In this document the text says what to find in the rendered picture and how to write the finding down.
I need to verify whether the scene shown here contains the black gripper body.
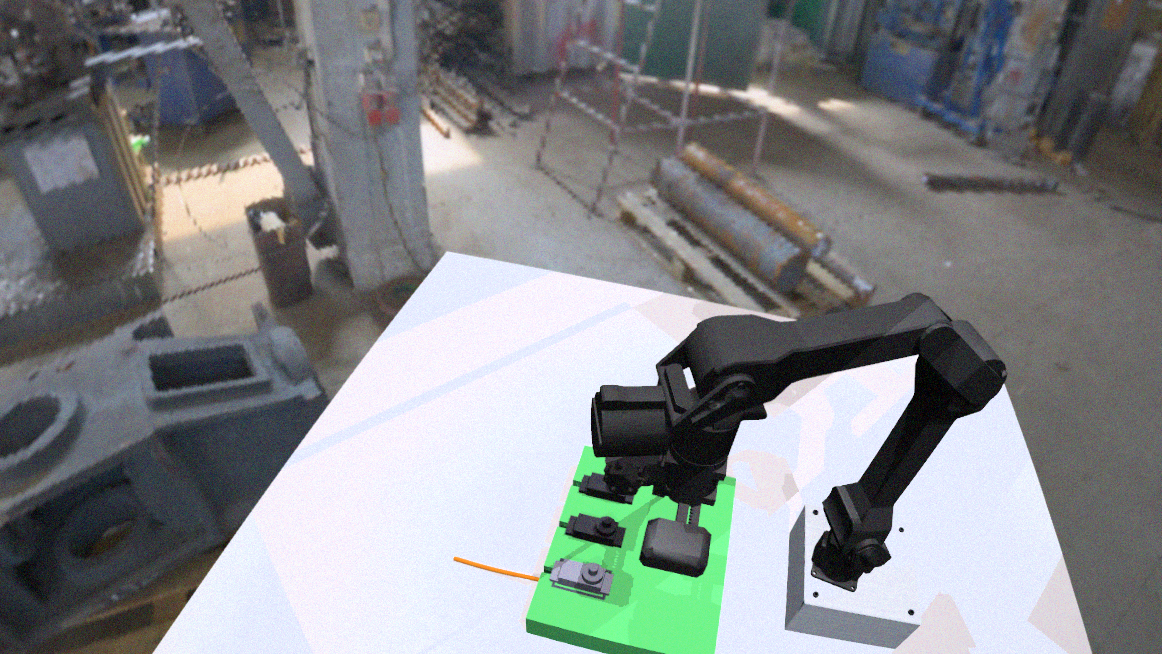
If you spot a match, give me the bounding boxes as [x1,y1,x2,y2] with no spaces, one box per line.
[639,443,729,578]

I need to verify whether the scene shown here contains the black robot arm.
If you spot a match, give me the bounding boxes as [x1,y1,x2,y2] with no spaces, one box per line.
[591,292,1007,592]

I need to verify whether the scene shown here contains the grey micro servo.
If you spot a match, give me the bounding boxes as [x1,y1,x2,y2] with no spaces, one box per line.
[453,556,614,596]

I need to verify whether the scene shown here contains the green flat deck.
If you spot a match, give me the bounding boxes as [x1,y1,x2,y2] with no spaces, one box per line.
[526,446,736,654]

